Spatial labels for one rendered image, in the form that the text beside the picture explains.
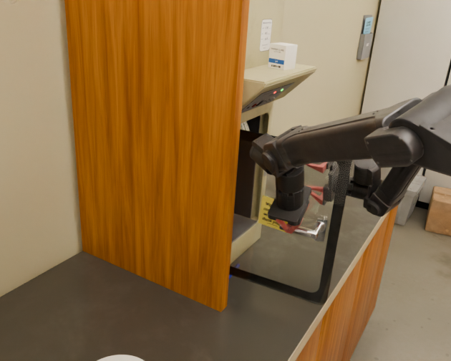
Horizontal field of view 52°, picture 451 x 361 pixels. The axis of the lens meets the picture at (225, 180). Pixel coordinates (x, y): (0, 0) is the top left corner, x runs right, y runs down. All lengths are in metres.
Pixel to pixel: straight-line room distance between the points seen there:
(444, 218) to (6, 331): 3.34
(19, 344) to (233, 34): 0.81
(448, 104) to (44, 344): 0.94
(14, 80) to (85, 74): 0.16
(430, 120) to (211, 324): 0.81
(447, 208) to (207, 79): 3.12
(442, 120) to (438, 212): 3.44
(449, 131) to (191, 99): 0.64
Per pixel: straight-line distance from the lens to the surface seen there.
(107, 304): 1.23
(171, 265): 1.22
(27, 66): 1.23
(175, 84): 1.04
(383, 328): 2.82
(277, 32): 1.31
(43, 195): 1.33
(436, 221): 3.96
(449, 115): 0.52
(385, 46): 4.11
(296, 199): 0.94
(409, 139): 0.50
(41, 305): 1.26
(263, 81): 1.02
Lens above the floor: 1.69
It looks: 23 degrees down
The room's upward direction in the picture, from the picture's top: 4 degrees clockwise
